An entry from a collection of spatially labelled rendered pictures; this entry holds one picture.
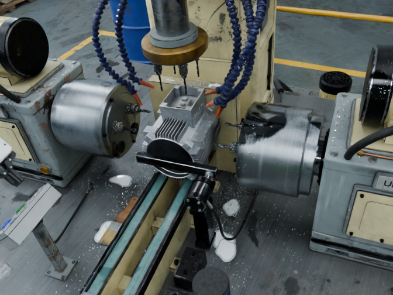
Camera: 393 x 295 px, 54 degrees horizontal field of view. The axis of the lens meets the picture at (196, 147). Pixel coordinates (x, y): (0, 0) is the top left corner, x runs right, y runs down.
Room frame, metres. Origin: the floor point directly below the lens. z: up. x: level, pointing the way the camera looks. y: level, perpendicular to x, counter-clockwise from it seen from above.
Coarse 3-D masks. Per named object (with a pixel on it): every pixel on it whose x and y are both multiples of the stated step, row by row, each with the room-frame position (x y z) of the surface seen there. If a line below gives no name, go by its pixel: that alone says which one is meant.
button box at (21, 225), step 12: (36, 192) 0.71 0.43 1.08; (48, 192) 0.71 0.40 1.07; (36, 204) 0.67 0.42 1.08; (48, 204) 0.68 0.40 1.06; (24, 216) 0.63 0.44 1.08; (36, 216) 0.64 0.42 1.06; (12, 228) 0.60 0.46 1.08; (24, 228) 0.61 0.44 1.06; (0, 240) 0.59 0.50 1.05; (12, 240) 0.57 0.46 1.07; (24, 240) 0.58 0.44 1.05
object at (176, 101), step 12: (168, 96) 0.99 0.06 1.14; (180, 96) 1.02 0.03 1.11; (192, 96) 1.01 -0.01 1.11; (204, 96) 0.99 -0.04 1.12; (168, 108) 0.93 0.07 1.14; (180, 108) 0.91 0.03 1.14; (192, 108) 0.91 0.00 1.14; (204, 108) 0.98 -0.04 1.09; (180, 120) 0.91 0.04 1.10; (192, 120) 0.90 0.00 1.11
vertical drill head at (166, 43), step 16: (160, 0) 0.93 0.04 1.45; (176, 0) 0.93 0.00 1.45; (160, 16) 0.93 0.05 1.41; (176, 16) 0.93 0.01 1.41; (160, 32) 0.94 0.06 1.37; (176, 32) 0.93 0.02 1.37; (192, 32) 0.94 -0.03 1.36; (144, 48) 0.93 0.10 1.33; (160, 48) 0.92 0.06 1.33; (176, 48) 0.91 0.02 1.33; (192, 48) 0.90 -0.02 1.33; (160, 64) 0.90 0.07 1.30; (176, 64) 0.89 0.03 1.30; (160, 80) 0.94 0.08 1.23
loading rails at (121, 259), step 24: (144, 192) 0.81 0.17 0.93; (168, 192) 0.86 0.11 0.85; (216, 192) 0.88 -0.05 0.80; (144, 216) 0.73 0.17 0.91; (168, 216) 0.71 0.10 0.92; (192, 216) 0.77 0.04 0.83; (120, 240) 0.65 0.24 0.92; (144, 240) 0.70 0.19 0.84; (168, 240) 0.63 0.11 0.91; (120, 264) 0.59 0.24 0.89; (144, 264) 0.56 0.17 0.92; (168, 264) 0.61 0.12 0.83; (96, 288) 0.51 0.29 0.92; (120, 288) 0.55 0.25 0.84; (144, 288) 0.50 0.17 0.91
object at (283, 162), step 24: (264, 120) 0.79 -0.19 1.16; (288, 120) 0.77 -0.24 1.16; (312, 120) 0.77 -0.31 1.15; (216, 144) 0.83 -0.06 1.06; (240, 144) 0.75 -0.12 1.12; (264, 144) 0.73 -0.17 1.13; (288, 144) 0.71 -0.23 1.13; (312, 144) 0.71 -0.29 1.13; (240, 168) 0.73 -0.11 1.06; (264, 168) 0.70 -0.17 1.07; (288, 168) 0.68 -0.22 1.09; (312, 168) 0.67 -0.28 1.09; (288, 192) 0.67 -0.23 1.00
